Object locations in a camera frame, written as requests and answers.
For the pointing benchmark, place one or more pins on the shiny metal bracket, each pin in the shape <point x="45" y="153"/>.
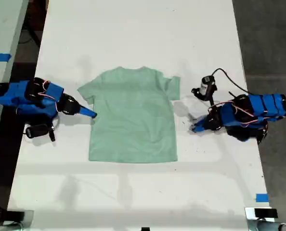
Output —
<point x="28" y="217"/>
<point x="250" y="221"/>

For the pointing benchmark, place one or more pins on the square blue tape piece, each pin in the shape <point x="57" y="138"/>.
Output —
<point x="262" y="197"/>

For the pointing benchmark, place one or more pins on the pale green T-shirt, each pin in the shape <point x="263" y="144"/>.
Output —
<point x="133" y="120"/>

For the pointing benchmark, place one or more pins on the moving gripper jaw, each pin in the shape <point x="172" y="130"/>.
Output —
<point x="87" y="115"/>
<point x="200" y="129"/>

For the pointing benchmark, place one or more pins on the small black box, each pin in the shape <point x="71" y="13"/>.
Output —
<point x="15" y="214"/>
<point x="265" y="213"/>

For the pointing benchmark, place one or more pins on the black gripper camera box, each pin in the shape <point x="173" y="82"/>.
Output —
<point x="37" y="131"/>
<point x="206" y="86"/>

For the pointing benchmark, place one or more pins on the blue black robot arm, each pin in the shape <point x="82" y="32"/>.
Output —
<point x="17" y="96"/>
<point x="261" y="106"/>

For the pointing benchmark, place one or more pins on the black camera stalk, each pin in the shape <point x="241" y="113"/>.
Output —
<point x="212" y="102"/>

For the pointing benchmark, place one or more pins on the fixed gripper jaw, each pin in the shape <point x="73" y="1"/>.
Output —
<point x="86" y="110"/>
<point x="201" y="123"/>

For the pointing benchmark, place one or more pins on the white side table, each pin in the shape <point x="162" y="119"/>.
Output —
<point x="3" y="24"/>

